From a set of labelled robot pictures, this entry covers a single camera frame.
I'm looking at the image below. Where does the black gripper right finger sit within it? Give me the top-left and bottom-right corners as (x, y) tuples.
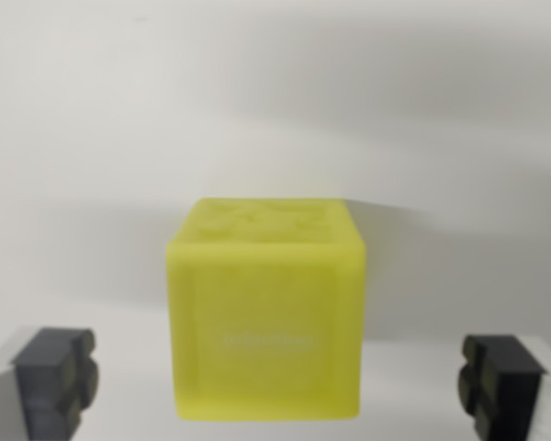
(456, 334), (551, 441)

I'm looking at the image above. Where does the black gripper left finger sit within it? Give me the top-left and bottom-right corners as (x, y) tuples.
(0, 326), (102, 441)

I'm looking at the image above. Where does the yellow cube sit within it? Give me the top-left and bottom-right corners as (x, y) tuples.
(164, 197), (366, 423)

